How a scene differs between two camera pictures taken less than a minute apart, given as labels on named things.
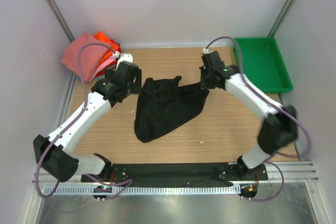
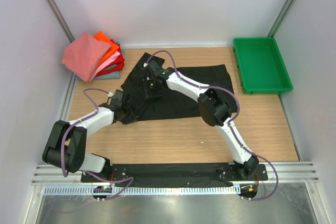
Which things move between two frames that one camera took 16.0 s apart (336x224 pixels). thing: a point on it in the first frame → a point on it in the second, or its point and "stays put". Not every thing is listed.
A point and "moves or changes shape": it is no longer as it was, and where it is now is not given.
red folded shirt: (119, 49) stays put
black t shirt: (163, 105) moves or changes shape
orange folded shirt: (112, 46) stays put
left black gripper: (135, 86) → (127, 105)
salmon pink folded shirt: (91, 58) stays put
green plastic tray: (263, 64) stays put
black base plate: (177, 173) stays put
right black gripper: (205, 85) → (149, 94)
